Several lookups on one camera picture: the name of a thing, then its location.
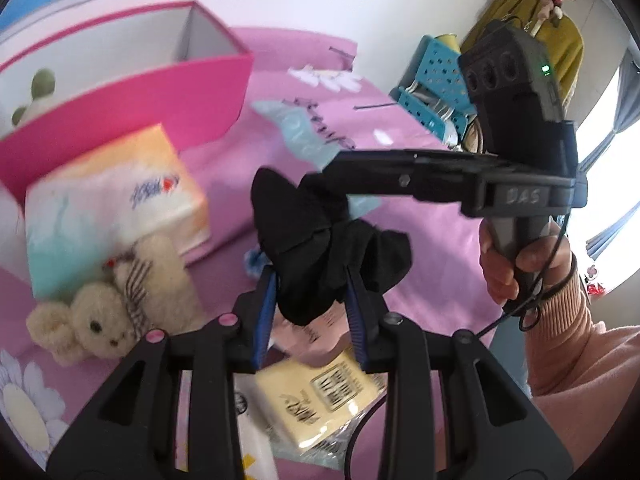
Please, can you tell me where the person's right forearm pink sleeve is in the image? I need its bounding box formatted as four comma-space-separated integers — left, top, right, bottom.
522, 255, 640, 468

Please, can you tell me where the black scrunchie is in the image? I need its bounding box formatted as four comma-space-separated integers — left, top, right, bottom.
250, 167, 413, 328

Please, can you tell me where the pink storage box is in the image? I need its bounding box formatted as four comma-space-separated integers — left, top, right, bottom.
0, 1, 255, 206

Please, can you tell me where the blue plastic basket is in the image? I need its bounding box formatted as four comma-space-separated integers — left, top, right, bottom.
390, 35, 481, 147

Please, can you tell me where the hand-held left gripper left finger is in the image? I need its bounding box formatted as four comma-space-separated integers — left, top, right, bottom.
46, 266, 278, 480

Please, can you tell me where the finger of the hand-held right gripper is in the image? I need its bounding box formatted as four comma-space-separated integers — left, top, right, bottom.
321, 148, 502, 208

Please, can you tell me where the beige teddy bear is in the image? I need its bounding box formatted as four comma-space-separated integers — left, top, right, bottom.
26, 232, 201, 367

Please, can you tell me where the black cable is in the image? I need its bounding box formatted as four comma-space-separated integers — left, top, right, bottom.
475, 212, 577, 342

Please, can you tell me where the yellow tissue packet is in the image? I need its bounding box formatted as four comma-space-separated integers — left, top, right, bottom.
255, 347, 388, 461

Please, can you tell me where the orange white tissue pack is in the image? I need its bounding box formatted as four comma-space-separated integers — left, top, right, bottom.
24, 124, 211, 301

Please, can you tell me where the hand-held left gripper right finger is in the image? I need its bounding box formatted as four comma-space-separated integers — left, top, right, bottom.
344, 264, 574, 480

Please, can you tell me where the person's right hand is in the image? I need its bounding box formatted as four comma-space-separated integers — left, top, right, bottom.
478, 219, 575, 312

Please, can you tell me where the mustard yellow jacket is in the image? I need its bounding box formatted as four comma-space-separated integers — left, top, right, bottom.
460, 0, 585, 111

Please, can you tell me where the grey blue curtain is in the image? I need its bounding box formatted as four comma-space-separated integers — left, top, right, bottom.
580, 52, 640, 261

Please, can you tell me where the small red white figurine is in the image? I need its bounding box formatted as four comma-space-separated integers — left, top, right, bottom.
584, 264, 607, 297

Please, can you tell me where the green frog plush toy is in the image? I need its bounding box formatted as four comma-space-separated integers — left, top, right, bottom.
11, 67, 57, 128

